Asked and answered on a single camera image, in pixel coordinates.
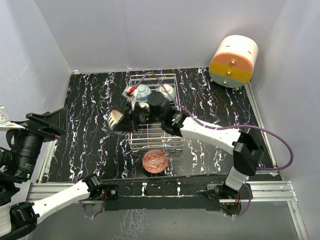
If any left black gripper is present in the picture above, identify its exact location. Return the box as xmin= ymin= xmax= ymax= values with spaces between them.
xmin=5 ymin=105 xmax=70 ymax=178

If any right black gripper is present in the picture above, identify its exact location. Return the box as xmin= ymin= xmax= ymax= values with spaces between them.
xmin=112 ymin=102 xmax=163 ymax=134

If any white bowl brown rim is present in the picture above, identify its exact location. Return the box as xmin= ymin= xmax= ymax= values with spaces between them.
xmin=107 ymin=109 xmax=123 ymax=131

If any blue white patterned bowl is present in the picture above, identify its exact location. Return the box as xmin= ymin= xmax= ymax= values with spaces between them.
xmin=136 ymin=84 xmax=152 ymax=103

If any red patterned bowl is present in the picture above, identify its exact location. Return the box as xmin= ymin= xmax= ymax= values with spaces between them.
xmin=142 ymin=149 xmax=168 ymax=174

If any pale green bowl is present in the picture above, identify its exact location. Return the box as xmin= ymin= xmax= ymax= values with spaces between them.
xmin=157 ymin=84 xmax=176 ymax=102

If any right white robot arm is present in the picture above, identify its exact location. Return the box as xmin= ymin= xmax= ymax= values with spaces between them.
xmin=107 ymin=92 xmax=265 ymax=199

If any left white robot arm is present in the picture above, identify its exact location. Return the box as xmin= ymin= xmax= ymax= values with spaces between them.
xmin=0 ymin=106 xmax=104 ymax=240

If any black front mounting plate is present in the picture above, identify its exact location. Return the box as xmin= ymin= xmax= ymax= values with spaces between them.
xmin=74 ymin=174 xmax=253 ymax=212

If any pastel round drawer cabinet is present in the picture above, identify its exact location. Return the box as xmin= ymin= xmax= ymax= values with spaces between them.
xmin=208 ymin=35 xmax=259 ymax=89

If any silver wire dish rack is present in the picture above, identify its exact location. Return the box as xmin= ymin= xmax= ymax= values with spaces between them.
xmin=128 ymin=73 xmax=185 ymax=153

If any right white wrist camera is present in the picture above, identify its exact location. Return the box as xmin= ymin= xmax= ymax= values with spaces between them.
xmin=122 ymin=86 xmax=138 ymax=111

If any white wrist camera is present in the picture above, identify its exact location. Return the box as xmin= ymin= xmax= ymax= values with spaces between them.
xmin=122 ymin=86 xmax=138 ymax=111
xmin=0 ymin=106 xmax=21 ymax=132

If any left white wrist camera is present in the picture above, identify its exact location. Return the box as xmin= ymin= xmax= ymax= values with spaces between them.
xmin=0 ymin=106 xmax=21 ymax=132

